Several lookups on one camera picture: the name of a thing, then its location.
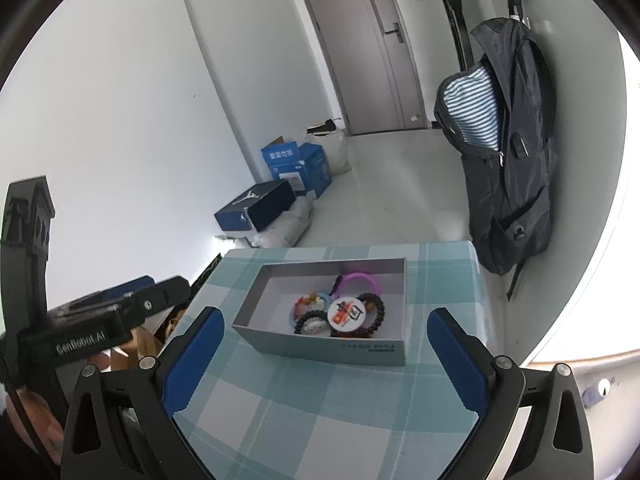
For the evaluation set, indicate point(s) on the black metal rack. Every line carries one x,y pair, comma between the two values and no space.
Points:
457,25

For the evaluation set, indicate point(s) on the dark backpack striped lining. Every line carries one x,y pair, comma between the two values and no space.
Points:
525,160

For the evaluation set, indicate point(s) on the grey door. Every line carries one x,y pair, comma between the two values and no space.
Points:
360,60

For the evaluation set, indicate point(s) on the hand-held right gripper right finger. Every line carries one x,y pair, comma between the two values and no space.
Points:
460,360

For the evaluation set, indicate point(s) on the white tall plastic bag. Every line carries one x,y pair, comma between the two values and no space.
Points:
335,152

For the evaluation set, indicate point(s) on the dark blue shoe box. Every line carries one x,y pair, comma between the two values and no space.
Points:
260,207

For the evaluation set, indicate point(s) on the blue cardboard box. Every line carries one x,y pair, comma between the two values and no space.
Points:
280,160
314,167

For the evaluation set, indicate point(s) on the person's left hand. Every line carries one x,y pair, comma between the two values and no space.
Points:
42,425

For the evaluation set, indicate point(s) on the grey cardboard box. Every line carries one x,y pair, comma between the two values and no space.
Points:
320,350

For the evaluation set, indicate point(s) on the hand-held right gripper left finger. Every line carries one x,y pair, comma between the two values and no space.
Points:
192,360

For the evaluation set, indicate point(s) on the person's left forearm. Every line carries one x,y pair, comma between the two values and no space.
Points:
10,450

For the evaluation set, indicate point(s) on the round metal lock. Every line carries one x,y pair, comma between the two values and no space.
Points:
598,391

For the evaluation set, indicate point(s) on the teal checked tablecloth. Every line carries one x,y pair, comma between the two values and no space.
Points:
325,410

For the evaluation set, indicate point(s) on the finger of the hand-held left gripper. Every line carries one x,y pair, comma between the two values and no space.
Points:
135,284
160,300

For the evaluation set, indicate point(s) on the small round printed badge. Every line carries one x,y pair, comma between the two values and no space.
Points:
345,316

